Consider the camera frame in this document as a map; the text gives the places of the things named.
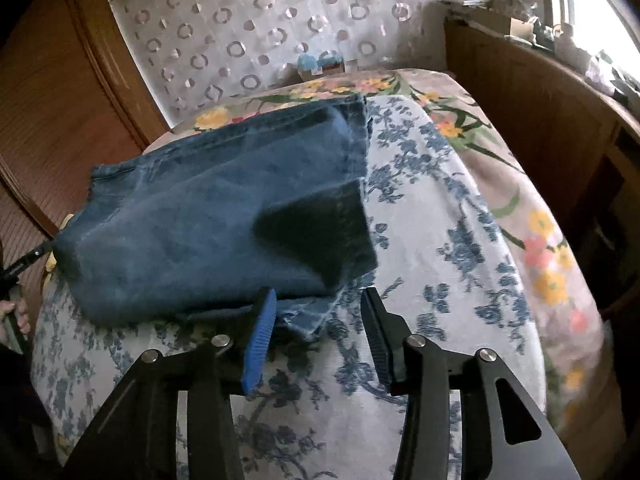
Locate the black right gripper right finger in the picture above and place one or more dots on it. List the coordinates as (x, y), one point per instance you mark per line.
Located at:
(504, 434)

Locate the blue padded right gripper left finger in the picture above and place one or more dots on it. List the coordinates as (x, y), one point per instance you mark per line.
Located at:
(134, 433)

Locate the blue denim jeans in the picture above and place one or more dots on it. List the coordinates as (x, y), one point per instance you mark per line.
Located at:
(197, 228)

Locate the left hand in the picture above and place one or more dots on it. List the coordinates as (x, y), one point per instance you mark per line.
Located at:
(17, 310)

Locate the yellow plush toy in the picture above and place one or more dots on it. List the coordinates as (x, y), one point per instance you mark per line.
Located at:
(52, 258)

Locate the blue floral white quilt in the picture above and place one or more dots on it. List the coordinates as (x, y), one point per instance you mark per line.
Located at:
(320, 411)

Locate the colourful floral bed sheet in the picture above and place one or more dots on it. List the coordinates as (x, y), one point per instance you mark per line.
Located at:
(568, 321)

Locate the brown wooden wardrobe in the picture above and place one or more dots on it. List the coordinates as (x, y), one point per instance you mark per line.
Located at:
(71, 98)

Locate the long wooden sideboard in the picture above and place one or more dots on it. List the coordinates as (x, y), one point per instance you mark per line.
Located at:
(579, 147)

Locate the circle patterned padded headboard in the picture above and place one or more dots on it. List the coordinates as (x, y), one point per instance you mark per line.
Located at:
(194, 54)

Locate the blue tissue box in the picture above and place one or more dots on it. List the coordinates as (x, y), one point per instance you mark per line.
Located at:
(307, 67)

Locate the cardboard box on sideboard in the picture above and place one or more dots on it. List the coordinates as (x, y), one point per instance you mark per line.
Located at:
(501, 24)

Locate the bright window with frame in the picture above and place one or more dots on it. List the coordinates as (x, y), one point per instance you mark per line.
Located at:
(599, 28)

